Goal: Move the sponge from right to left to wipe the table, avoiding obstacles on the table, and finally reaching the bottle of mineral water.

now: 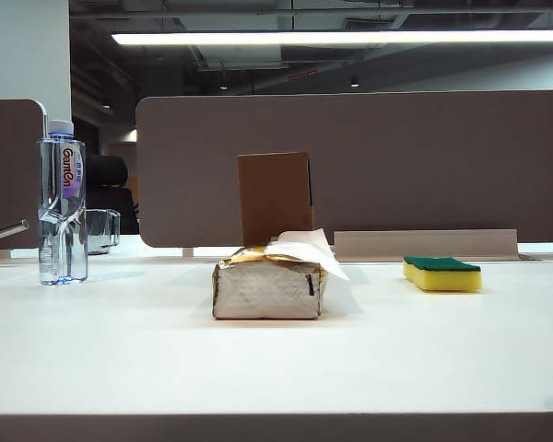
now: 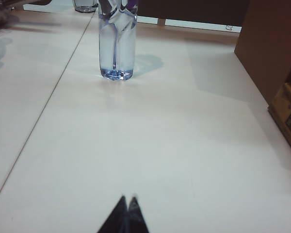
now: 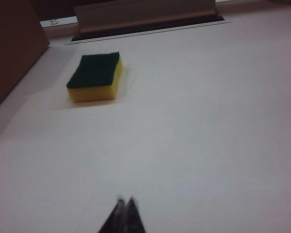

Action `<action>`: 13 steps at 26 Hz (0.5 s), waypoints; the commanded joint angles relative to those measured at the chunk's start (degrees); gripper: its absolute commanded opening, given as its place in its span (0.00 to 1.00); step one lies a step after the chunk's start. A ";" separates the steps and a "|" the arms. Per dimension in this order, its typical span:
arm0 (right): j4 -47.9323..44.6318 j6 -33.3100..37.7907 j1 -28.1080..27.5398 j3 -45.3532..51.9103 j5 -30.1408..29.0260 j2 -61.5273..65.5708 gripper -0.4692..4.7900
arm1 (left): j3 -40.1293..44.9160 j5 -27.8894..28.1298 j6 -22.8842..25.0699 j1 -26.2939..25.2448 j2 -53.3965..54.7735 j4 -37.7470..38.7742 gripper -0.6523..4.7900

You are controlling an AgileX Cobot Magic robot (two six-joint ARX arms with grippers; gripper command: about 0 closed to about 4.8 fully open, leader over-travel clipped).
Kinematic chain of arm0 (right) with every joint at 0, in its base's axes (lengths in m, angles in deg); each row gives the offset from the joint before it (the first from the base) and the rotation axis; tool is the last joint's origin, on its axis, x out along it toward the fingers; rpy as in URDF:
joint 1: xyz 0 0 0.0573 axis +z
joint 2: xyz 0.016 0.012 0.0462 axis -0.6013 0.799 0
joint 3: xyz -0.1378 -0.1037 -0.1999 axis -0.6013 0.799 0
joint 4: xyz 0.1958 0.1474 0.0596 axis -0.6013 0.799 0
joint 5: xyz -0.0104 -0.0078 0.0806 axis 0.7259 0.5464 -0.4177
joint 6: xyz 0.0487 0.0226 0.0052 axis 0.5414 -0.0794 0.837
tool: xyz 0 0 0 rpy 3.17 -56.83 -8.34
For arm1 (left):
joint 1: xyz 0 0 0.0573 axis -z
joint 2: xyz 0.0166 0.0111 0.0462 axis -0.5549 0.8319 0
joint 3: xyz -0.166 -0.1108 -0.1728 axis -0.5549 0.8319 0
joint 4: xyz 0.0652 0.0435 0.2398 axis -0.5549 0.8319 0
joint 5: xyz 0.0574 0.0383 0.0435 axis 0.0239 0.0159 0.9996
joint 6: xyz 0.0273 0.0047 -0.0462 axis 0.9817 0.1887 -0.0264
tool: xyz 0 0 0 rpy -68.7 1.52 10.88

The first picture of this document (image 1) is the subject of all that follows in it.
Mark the yellow green scouring sponge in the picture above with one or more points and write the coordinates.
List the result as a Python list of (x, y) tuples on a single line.
[(442, 278)]

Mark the clear plastic water bottle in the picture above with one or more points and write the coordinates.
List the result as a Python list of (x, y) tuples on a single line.
[(62, 207)]

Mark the brown cardboard box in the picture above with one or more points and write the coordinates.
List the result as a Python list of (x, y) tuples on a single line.
[(274, 198)]

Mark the white tissue sheet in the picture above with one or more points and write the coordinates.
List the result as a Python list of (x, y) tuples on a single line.
[(304, 248)]

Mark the white gold tissue pack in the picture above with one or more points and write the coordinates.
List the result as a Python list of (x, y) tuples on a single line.
[(262, 294)]

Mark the wide brown desk partition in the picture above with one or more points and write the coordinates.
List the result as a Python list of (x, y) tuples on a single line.
[(396, 161)]

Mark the black office chair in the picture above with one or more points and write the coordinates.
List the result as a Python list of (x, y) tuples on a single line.
[(108, 184)]

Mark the clear glass container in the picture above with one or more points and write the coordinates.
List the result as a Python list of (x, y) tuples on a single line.
[(102, 230)]

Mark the long ceiling light strip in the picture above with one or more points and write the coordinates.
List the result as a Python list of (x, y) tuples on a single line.
[(341, 37)]

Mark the silver metal bar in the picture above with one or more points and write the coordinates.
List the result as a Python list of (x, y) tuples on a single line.
[(9, 229)]

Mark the narrow brown desk partition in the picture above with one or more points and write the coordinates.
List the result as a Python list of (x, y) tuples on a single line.
[(9, 161)]

